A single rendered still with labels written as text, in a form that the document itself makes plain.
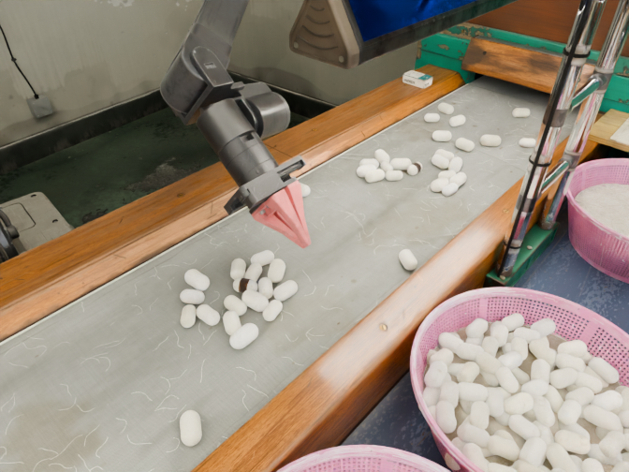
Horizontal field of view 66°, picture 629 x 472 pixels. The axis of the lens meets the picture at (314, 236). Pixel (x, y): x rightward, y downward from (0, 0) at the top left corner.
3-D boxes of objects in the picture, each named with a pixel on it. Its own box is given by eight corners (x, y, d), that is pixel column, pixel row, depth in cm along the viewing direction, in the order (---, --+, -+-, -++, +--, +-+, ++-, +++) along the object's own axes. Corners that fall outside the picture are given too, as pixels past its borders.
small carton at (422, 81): (402, 81, 114) (402, 73, 113) (410, 78, 116) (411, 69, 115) (423, 89, 111) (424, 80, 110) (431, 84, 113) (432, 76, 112)
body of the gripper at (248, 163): (310, 166, 61) (276, 117, 61) (249, 199, 55) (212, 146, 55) (288, 186, 66) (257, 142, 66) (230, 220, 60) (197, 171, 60)
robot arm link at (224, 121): (183, 124, 60) (204, 95, 56) (222, 112, 65) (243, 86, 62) (214, 169, 60) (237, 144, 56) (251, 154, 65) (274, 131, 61)
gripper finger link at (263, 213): (345, 219, 60) (303, 157, 60) (306, 246, 56) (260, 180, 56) (319, 237, 66) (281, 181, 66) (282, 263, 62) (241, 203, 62)
